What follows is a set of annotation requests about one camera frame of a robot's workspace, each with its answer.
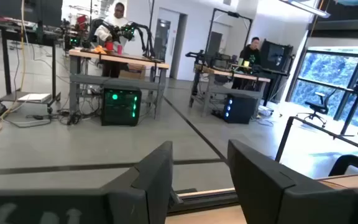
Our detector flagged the green-lit computer tower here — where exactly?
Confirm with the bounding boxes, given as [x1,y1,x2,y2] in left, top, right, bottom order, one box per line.
[100,86,142,127]

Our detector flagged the yellow cable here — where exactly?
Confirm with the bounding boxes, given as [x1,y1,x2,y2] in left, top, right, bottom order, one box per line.
[0,0,27,136]

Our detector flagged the black overhead frame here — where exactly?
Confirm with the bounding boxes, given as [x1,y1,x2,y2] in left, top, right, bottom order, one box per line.
[204,8,254,63]

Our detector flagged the blue-lit computer tower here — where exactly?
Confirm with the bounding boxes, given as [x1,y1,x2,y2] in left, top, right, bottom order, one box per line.
[223,93,259,124]

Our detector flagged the black table edge rail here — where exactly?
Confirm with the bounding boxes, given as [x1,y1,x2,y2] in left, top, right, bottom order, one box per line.
[166,187,239,216]

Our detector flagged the grey door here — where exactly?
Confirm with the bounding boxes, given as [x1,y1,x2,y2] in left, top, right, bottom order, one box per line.
[153,8,181,78]

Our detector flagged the black rolling stand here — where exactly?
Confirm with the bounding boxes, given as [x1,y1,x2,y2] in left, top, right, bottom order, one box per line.
[0,18,62,113]

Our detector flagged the long ceiling light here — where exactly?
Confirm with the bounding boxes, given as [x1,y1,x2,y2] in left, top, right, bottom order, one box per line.
[280,0,331,19]

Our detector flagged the cardboard box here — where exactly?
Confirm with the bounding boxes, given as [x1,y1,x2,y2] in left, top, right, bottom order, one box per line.
[119,63,147,81]

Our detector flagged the large glass window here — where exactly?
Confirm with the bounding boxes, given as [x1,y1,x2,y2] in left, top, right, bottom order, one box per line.
[286,46,358,131]

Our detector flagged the person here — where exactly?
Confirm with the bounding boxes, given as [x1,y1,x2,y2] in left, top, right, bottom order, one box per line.
[232,36,262,90]
[93,2,135,78]

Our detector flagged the wooden work table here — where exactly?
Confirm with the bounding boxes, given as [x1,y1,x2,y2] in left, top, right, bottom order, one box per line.
[68,48,170,121]
[190,63,272,118]

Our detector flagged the white flat box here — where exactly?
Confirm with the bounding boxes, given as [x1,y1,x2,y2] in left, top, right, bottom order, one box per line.
[16,92,52,103]

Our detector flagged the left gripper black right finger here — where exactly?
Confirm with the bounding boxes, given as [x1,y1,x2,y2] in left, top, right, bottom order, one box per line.
[227,139,358,224]

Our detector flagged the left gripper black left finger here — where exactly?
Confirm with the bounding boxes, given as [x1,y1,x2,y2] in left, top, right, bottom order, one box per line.
[0,140,175,224]

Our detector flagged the black monitor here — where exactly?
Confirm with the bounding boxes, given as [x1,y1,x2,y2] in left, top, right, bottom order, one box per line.
[260,39,294,72]

